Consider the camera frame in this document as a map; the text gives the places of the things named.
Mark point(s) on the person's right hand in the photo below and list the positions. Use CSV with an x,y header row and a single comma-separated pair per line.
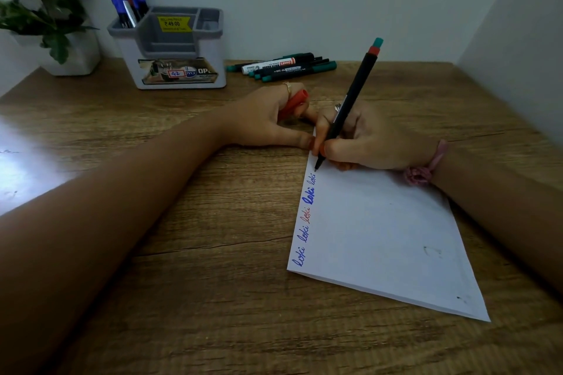
x,y
382,144

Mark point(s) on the person's left hand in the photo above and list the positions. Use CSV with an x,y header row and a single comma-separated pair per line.
x,y
253,120

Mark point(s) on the person's right thumb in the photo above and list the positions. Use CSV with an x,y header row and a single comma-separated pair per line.
x,y
343,150

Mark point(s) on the person's left thumb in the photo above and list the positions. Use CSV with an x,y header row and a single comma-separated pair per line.
x,y
294,139

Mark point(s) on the red pen cap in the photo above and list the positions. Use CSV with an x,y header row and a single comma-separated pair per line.
x,y
294,104

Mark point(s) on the black pen with red-green end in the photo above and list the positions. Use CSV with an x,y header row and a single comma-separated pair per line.
x,y
358,80

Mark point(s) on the white paper sheet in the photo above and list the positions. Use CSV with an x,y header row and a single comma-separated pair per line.
x,y
374,234

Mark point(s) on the person's right forearm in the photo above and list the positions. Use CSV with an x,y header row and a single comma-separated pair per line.
x,y
506,207

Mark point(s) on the person's left forearm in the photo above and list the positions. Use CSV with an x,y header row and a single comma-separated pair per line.
x,y
101,221

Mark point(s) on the white labelled marker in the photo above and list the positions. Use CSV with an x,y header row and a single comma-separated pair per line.
x,y
268,66

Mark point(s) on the pink wrist band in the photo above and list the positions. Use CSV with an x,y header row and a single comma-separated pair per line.
x,y
421,173

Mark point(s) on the grey and white desk organizer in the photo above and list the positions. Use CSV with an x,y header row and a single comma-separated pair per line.
x,y
173,58

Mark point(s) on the white plant pot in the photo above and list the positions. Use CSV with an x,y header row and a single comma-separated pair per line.
x,y
81,56

